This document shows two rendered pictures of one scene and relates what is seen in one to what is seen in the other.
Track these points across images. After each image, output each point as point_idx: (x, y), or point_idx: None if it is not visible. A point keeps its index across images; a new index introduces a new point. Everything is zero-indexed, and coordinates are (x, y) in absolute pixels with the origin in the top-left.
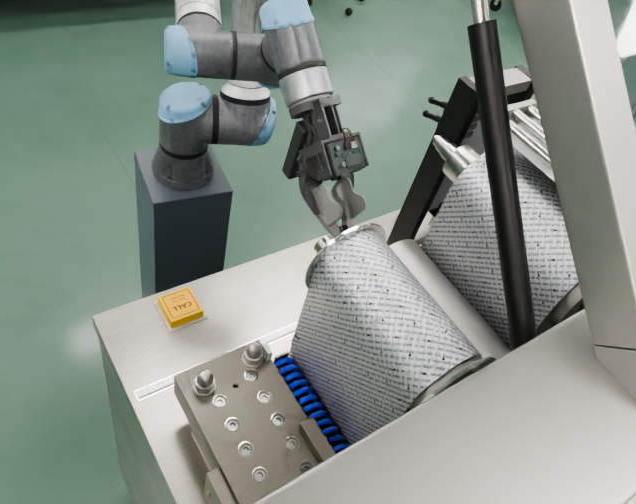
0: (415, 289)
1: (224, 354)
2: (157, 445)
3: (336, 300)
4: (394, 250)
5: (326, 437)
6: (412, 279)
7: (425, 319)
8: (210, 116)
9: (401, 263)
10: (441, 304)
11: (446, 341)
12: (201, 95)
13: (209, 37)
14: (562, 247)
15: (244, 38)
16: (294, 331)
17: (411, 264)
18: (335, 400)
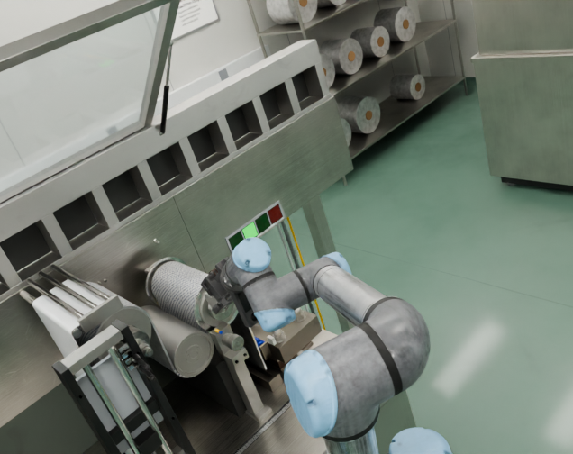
0: (179, 278)
1: (295, 333)
2: (327, 333)
3: None
4: (189, 331)
5: None
6: (180, 284)
7: (177, 269)
8: (386, 453)
9: (186, 289)
10: (165, 318)
11: (168, 267)
12: (401, 450)
13: (310, 263)
14: (99, 286)
15: (288, 274)
16: (271, 417)
17: (179, 328)
18: None
